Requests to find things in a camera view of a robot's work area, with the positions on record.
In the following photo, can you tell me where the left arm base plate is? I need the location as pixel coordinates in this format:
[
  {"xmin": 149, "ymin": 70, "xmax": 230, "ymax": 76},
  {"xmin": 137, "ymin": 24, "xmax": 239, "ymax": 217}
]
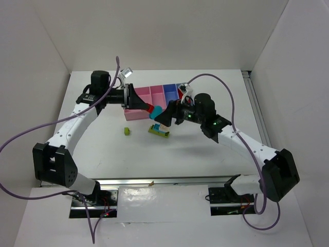
[{"xmin": 69, "ymin": 188, "xmax": 119, "ymax": 219}]

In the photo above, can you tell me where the purple cable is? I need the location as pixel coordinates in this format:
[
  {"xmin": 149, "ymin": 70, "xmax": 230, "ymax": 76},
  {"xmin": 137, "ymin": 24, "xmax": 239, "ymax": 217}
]
[
  {"xmin": 186, "ymin": 73, "xmax": 281, "ymax": 230},
  {"xmin": 0, "ymin": 56, "xmax": 121, "ymax": 244}
]

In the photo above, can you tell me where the teal long lego brick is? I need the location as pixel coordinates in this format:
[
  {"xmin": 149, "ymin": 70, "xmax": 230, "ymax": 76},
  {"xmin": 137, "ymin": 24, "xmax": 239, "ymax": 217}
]
[{"xmin": 152, "ymin": 123, "xmax": 166, "ymax": 134}]

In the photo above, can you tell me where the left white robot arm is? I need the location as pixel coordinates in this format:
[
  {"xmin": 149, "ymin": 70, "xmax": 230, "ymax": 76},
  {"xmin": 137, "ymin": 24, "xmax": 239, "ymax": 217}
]
[{"xmin": 32, "ymin": 68, "xmax": 151, "ymax": 203}]

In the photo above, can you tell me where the red rounded lego brick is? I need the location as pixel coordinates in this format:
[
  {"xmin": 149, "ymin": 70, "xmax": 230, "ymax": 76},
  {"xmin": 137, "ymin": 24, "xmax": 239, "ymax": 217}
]
[{"xmin": 145, "ymin": 104, "xmax": 154, "ymax": 114}]

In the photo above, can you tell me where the small green lego brick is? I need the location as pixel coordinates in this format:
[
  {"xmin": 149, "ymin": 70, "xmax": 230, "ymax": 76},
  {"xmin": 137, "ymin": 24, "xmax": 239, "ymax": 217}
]
[{"xmin": 124, "ymin": 127, "xmax": 130, "ymax": 136}]

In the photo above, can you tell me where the large pink container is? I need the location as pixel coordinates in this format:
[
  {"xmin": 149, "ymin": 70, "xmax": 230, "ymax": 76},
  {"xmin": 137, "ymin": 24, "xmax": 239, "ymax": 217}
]
[{"xmin": 124, "ymin": 84, "xmax": 155, "ymax": 121}]

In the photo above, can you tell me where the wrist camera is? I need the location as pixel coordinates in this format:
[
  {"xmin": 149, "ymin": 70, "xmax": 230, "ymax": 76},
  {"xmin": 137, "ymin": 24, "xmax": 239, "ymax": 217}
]
[
  {"xmin": 118, "ymin": 67, "xmax": 133, "ymax": 87},
  {"xmin": 177, "ymin": 83, "xmax": 193, "ymax": 103}
]

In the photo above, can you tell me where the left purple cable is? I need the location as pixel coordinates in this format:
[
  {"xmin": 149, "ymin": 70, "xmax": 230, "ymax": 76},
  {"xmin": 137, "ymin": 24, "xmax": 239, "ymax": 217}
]
[{"xmin": 0, "ymin": 56, "xmax": 121, "ymax": 244}]

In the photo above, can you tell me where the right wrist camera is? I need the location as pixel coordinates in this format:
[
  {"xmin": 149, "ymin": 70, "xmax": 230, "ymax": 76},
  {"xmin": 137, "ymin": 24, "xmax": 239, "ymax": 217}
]
[{"xmin": 177, "ymin": 83, "xmax": 193, "ymax": 103}]

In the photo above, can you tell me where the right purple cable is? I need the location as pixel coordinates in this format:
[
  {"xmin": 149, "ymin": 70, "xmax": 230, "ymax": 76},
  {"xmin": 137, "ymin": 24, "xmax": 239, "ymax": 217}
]
[{"xmin": 186, "ymin": 73, "xmax": 281, "ymax": 230}]

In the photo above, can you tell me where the light blue container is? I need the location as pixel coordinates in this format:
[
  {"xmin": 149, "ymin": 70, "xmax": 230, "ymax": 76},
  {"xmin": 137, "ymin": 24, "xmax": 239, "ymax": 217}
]
[{"xmin": 176, "ymin": 83, "xmax": 186, "ymax": 91}]

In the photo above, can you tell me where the aluminium rail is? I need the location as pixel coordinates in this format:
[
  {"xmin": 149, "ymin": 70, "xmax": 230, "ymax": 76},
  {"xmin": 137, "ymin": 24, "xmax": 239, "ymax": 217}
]
[
  {"xmin": 97, "ymin": 176, "xmax": 232, "ymax": 187},
  {"xmin": 241, "ymin": 70, "xmax": 272, "ymax": 147}
]

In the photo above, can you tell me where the aluminium right rail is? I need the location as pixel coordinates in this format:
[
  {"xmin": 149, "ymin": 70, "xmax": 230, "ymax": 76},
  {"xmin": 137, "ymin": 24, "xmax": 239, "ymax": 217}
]
[{"xmin": 241, "ymin": 70, "xmax": 272, "ymax": 147}]

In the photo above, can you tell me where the aluminium front rail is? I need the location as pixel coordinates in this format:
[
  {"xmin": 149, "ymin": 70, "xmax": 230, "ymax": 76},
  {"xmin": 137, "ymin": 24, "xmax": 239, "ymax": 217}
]
[{"xmin": 97, "ymin": 176, "xmax": 232, "ymax": 187}]

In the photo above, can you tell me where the small pink container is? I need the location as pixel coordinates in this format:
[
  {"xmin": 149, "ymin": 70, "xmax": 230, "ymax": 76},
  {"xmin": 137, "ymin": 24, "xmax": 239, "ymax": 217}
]
[{"xmin": 150, "ymin": 85, "xmax": 167, "ymax": 110}]

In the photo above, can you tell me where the teal curved lego brick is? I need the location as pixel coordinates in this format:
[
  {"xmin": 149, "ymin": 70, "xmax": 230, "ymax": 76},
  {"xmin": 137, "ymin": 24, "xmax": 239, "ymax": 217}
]
[{"xmin": 149, "ymin": 105, "xmax": 162, "ymax": 120}]

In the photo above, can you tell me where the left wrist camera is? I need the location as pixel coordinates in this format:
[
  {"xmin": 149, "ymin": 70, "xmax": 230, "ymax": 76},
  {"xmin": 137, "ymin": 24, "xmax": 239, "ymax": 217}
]
[{"xmin": 118, "ymin": 67, "xmax": 133, "ymax": 87}]

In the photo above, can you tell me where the cream lego brick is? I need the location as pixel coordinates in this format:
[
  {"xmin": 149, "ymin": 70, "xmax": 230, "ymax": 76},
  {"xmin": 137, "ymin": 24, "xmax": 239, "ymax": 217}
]
[{"xmin": 159, "ymin": 124, "xmax": 169, "ymax": 132}]

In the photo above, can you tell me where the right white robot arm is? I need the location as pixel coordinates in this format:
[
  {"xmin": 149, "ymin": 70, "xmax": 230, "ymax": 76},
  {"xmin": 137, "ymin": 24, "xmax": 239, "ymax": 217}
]
[{"xmin": 154, "ymin": 93, "xmax": 300, "ymax": 202}]

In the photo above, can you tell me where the purple-blue container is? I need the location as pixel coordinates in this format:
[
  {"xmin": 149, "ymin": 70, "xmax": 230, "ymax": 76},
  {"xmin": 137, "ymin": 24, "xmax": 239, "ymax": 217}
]
[{"xmin": 163, "ymin": 84, "xmax": 179, "ymax": 105}]

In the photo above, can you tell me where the long green lego brick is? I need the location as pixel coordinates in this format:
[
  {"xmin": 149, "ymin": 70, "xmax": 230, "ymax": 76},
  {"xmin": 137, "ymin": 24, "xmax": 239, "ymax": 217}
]
[{"xmin": 148, "ymin": 125, "xmax": 170, "ymax": 138}]

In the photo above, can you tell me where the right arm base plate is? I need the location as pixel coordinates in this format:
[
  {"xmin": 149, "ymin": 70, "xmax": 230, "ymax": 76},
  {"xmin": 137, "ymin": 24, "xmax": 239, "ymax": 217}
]
[{"xmin": 205, "ymin": 187, "xmax": 255, "ymax": 216}]

